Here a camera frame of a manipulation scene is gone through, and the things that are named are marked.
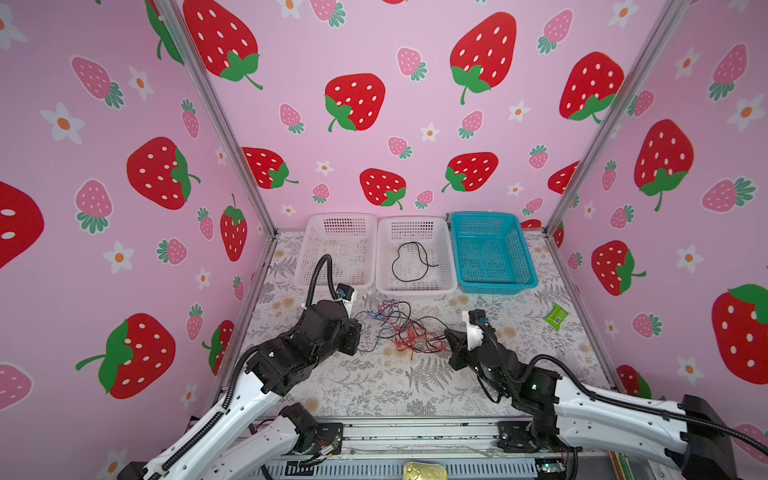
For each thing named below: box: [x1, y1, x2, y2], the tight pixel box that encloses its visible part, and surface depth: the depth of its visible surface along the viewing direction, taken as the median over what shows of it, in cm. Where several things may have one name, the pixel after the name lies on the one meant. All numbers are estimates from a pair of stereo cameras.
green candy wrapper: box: [544, 304, 569, 330], surface depth 97 cm
